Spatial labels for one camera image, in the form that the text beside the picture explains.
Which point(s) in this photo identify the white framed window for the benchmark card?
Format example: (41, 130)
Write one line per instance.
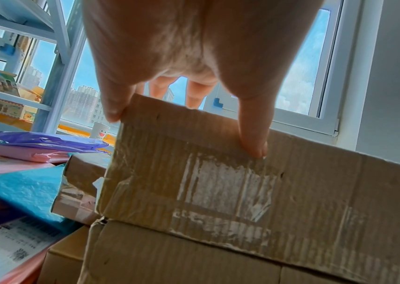
(347, 69)

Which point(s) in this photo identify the white metal shelf rack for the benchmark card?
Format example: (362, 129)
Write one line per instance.
(61, 55)

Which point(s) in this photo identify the blue tape patch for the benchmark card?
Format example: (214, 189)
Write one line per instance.
(217, 103)

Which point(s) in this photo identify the yellow tape strip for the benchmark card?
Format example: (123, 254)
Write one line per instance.
(73, 129)

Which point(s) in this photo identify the person's left hand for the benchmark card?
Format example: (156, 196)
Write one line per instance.
(185, 41)

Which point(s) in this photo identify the white paper cup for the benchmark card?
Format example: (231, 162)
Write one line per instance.
(100, 131)

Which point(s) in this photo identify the brown cardboard box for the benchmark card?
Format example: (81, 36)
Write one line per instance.
(63, 260)
(80, 177)
(168, 258)
(291, 208)

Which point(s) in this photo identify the colourful printed paper box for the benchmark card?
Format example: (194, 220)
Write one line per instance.
(3, 91)

